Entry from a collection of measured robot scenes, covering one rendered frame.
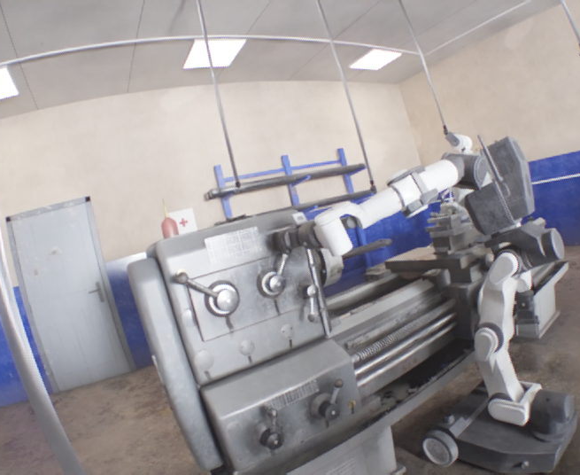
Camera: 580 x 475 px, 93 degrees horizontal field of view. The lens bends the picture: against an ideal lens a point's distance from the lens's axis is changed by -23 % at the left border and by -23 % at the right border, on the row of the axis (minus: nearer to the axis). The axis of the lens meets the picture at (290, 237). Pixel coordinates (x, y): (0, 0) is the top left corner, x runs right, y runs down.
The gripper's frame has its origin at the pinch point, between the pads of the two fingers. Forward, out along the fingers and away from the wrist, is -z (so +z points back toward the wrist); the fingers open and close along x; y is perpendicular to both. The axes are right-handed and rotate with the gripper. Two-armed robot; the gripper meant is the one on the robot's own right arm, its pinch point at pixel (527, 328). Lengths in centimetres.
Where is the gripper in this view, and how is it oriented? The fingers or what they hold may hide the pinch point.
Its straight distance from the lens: 180.8
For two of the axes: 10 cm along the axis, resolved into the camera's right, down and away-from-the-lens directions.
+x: -6.5, 1.4, 7.4
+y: -7.3, 1.6, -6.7
